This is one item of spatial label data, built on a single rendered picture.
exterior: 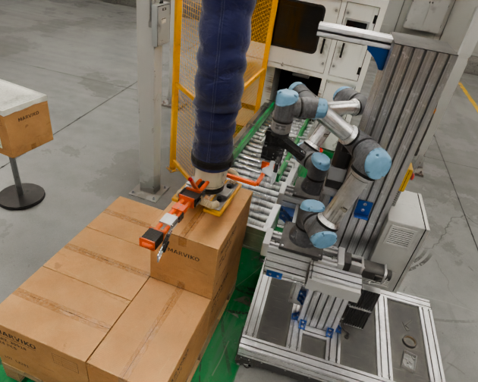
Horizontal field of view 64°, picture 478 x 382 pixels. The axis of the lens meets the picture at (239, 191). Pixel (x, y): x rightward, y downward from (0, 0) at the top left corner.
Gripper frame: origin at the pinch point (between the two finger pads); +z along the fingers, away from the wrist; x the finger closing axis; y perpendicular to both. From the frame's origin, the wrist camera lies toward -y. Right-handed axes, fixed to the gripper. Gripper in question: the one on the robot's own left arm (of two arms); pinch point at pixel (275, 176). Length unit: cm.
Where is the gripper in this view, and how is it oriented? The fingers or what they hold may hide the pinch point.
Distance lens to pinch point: 157.2
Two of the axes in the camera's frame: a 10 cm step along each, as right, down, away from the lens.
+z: -1.3, 8.1, 5.7
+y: -9.6, -2.5, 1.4
